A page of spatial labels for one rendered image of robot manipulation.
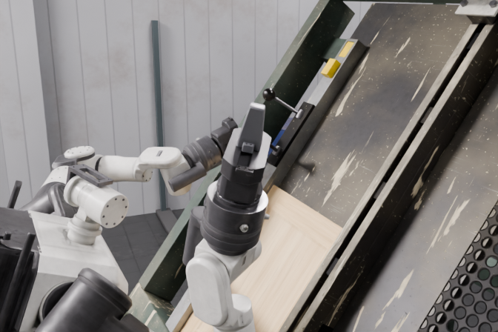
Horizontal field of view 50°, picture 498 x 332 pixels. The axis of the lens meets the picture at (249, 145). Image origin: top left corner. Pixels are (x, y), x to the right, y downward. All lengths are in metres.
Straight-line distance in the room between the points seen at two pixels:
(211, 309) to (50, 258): 0.30
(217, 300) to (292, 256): 0.54
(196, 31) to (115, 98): 0.83
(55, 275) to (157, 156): 0.54
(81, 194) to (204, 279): 0.34
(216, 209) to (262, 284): 0.64
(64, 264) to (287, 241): 0.59
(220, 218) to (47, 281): 0.34
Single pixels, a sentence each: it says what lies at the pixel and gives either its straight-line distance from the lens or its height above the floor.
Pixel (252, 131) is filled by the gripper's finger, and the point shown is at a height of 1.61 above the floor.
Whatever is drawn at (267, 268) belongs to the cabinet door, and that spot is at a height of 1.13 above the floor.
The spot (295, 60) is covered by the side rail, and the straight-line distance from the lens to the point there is 1.72.
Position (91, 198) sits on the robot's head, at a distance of 1.01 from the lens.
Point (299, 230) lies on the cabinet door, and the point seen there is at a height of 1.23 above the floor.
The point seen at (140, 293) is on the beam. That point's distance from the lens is 1.75.
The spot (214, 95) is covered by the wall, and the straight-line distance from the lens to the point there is 4.51.
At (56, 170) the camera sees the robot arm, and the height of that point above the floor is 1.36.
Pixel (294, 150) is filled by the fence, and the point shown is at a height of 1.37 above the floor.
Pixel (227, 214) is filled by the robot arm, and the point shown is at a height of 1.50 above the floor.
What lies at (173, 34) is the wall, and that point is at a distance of 4.36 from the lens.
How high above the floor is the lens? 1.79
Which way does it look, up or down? 16 degrees down
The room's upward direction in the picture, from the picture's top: straight up
